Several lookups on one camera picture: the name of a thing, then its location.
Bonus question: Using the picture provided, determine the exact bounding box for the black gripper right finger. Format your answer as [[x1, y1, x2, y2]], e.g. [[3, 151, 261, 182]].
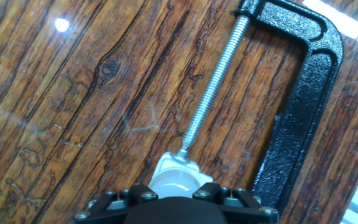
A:
[[193, 182, 280, 224]]

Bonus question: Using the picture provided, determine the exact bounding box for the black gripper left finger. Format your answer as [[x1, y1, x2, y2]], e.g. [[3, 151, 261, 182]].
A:
[[71, 182, 160, 224]]

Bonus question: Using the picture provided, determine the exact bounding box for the white light bulb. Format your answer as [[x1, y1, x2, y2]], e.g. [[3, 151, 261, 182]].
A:
[[149, 169, 201, 199]]

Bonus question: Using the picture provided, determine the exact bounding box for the white bulb socket adapter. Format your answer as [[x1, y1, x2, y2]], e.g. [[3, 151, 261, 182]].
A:
[[152, 151, 214, 189]]

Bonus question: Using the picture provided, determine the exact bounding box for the brown wooden board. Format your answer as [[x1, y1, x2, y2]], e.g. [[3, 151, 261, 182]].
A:
[[0, 0, 358, 224]]

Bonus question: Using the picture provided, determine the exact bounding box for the black C-clamp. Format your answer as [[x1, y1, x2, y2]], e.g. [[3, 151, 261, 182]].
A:
[[177, 0, 344, 213]]

